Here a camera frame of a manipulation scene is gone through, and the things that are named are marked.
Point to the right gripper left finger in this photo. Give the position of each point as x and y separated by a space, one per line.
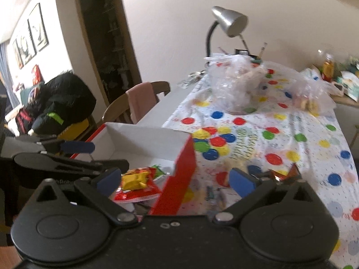
108 182

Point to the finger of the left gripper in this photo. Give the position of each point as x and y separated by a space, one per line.
54 145
40 165

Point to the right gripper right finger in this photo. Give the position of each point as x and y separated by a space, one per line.
242 183

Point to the red chip bag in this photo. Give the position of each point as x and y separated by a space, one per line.
150 192

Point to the brown foil snack bag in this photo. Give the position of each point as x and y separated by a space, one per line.
291 175

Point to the yellow snack packet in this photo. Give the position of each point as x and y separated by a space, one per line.
131 182

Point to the black jacket pile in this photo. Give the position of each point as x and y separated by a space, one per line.
60 102

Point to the red cardboard box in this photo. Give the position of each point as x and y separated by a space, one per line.
143 146

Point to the balloon print tablecloth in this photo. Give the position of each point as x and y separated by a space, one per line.
273 135

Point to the wooden chair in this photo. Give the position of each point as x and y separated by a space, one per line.
119 110

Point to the pink cloth on chair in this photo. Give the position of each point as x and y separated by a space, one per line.
141 100

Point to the clear bag with white contents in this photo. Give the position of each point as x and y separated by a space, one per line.
234 81

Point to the clear bag with tape rolls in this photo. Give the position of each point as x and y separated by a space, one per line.
310 92

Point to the glass jar amber liquid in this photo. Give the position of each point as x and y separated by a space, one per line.
327 65

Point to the tissue box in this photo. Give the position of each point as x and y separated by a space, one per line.
350 83

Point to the silver desk lamp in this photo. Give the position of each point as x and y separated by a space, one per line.
231 22

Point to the framed wall pictures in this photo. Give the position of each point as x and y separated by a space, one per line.
30 38

